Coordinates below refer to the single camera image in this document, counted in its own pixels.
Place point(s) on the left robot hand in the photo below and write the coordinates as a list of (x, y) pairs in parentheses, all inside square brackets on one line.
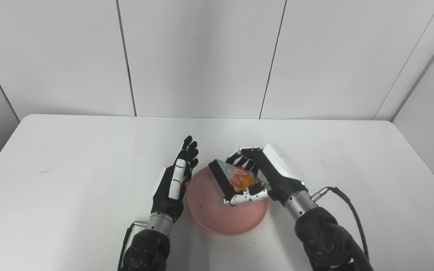
[(175, 180)]

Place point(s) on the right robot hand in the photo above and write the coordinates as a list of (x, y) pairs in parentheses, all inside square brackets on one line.
[(269, 173)]

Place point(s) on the chocolate cake slice with fruit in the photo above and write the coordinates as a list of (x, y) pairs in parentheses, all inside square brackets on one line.
[(232, 177)]

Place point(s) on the pink plate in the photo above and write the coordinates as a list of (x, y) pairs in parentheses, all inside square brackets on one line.
[(220, 212)]

